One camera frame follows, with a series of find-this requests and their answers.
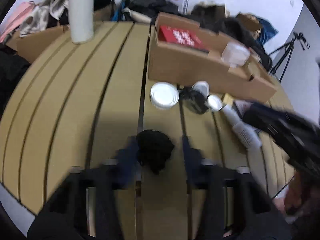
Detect black hair tie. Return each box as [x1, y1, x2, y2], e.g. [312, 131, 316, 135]
[135, 129, 175, 176]

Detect white spray bottle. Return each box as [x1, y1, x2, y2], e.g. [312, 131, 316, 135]
[221, 105, 262, 152]

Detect small white jar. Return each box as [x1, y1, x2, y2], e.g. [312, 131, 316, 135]
[206, 94, 223, 112]

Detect small yellow box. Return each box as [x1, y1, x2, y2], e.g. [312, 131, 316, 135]
[222, 93, 234, 106]

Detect white round jar lid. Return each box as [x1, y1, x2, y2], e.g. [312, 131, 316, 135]
[150, 82, 180, 110]

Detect clear bag of cotton pads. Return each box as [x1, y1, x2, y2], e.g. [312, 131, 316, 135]
[221, 42, 250, 68]

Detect red tissue box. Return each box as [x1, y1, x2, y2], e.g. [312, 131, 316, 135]
[158, 25, 210, 54]

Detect pink packet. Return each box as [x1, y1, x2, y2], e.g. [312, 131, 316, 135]
[232, 100, 252, 120]

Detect person's right hand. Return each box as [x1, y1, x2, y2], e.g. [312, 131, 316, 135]
[284, 171, 319, 216]

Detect slatted wooden folding table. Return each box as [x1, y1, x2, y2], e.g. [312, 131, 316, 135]
[1, 22, 294, 239]

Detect flat cardboard tray box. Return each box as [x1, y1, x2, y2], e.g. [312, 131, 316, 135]
[148, 12, 277, 102]

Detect blue bag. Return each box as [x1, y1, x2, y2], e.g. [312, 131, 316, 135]
[257, 17, 278, 46]

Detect cardboard box back right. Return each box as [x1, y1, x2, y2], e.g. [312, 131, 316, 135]
[235, 13, 263, 33]

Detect large cardboard box left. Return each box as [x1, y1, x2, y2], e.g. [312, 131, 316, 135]
[4, 4, 113, 65]

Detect pile of black clothes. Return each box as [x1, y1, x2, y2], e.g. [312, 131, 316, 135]
[111, 0, 272, 70]

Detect beige clothes in box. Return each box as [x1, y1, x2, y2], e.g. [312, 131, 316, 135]
[19, 0, 69, 38]

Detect white thermos bottle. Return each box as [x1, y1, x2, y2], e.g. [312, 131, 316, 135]
[68, 0, 94, 44]

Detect pink backpack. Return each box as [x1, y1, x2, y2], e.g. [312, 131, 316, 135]
[1, 1, 35, 43]

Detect black camera tripod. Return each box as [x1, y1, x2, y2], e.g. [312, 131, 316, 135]
[268, 31, 310, 83]

